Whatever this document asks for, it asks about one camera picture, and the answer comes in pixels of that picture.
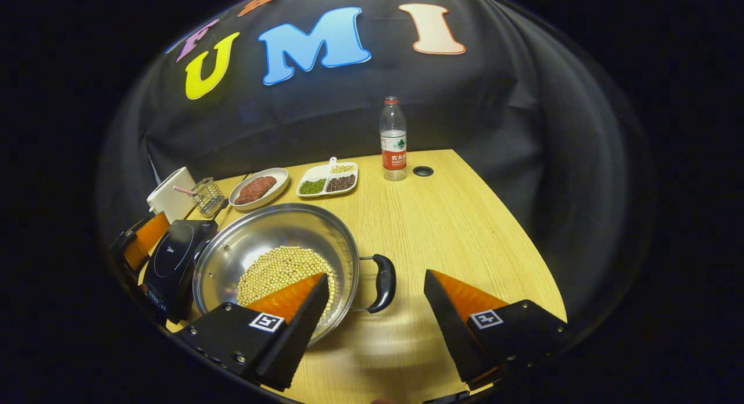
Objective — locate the white round plate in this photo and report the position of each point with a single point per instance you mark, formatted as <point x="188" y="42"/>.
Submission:
<point x="273" y="186"/>

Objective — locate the white divided bean dish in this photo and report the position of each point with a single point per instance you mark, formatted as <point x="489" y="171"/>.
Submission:
<point x="328" y="179"/>

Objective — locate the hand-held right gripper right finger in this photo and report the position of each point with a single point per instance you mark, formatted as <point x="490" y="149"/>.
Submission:
<point x="453" y="328"/>

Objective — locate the stainless steel pot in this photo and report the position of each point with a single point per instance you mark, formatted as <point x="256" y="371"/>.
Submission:
<point x="261" y="229"/>

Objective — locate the red raw meat slice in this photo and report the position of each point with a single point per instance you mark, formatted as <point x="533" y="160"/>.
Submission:
<point x="245" y="196"/>
<point x="264" y="185"/>

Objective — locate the pink striped straw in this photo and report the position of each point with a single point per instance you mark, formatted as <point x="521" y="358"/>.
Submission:
<point x="185" y="190"/>

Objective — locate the white toaster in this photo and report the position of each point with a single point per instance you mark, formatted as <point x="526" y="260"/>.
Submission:
<point x="170" y="196"/>

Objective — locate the clear water bottle red label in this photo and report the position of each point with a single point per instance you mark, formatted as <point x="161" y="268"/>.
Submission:
<point x="393" y="139"/>

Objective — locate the black table grommet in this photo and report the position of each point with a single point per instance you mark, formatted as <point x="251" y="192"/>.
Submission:
<point x="423" y="171"/>

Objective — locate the black induction cooktop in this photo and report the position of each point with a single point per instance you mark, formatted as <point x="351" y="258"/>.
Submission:
<point x="171" y="258"/>

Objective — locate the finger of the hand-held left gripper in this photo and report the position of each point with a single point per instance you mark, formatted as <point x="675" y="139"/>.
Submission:
<point x="150" y="235"/>

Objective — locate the pile of soybeans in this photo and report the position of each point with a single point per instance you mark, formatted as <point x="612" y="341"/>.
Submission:
<point x="273" y="270"/>

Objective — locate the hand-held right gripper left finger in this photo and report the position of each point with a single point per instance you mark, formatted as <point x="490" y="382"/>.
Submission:
<point x="302" y="328"/>

